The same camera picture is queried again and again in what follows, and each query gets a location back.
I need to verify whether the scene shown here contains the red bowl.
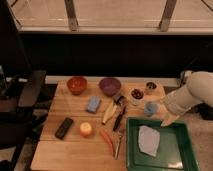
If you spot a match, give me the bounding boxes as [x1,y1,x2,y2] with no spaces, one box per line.
[67,76,87,95]

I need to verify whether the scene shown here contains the black eraser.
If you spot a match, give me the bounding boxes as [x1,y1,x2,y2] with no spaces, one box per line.
[55,117,73,139]

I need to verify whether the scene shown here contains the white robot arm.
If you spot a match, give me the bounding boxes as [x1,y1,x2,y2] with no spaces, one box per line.
[161,71,213,127]

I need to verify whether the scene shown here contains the purple bowl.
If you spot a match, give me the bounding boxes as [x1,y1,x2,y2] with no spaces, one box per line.
[99,77,121,97]

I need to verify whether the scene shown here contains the small metal measuring cup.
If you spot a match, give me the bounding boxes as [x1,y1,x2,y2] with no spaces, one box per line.
[113,94,127,106]

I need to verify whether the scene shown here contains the blue sponge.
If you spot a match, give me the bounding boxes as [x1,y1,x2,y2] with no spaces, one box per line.
[86,96,101,113]

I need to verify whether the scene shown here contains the yellow banana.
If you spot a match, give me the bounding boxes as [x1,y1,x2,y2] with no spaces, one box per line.
[102,102,117,125]

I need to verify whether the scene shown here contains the white cup dark contents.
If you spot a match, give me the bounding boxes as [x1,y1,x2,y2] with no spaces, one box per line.
[130,89,144,106]

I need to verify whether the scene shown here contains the metal can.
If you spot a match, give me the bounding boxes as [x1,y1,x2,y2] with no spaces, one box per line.
[145,82,157,95]

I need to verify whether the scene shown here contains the orange carrot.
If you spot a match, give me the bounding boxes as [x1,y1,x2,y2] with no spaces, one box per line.
[100,130,114,156]

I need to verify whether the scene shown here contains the yellow apple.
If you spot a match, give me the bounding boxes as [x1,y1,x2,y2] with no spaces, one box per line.
[80,122,93,137]

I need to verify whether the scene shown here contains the blue cup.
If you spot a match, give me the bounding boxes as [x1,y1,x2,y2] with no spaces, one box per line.
[144,102,158,117]

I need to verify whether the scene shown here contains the white cloth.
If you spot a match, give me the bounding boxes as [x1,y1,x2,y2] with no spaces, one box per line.
[138,126,160,157]

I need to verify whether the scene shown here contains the black office chair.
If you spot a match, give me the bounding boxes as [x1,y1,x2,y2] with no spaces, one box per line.
[0,70,46,171]

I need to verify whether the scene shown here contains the green tray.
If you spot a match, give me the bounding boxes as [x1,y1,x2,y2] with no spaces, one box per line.
[126,117,200,171]

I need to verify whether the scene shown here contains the black handled knife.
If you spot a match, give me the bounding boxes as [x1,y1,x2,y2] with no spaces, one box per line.
[113,107,126,132]

